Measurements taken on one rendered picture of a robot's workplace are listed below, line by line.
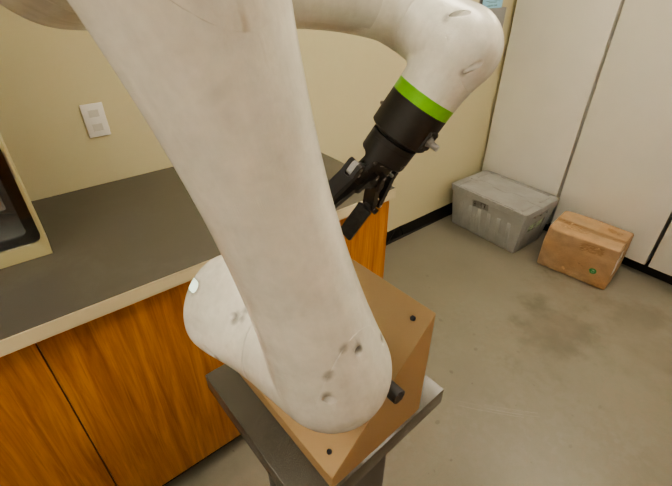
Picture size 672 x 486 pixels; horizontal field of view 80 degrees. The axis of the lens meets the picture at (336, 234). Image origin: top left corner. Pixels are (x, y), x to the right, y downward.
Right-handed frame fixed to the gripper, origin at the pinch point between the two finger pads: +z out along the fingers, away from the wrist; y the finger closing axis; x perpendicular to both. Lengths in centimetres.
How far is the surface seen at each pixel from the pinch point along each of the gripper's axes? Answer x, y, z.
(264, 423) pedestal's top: -15.5, -10.5, 28.2
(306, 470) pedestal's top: -25.5, -12.1, 24.2
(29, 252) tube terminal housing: 61, -14, 63
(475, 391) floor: -52, 121, 69
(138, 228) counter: 57, 11, 53
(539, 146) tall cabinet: 21, 256, -23
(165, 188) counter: 76, 31, 54
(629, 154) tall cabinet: -23, 239, -48
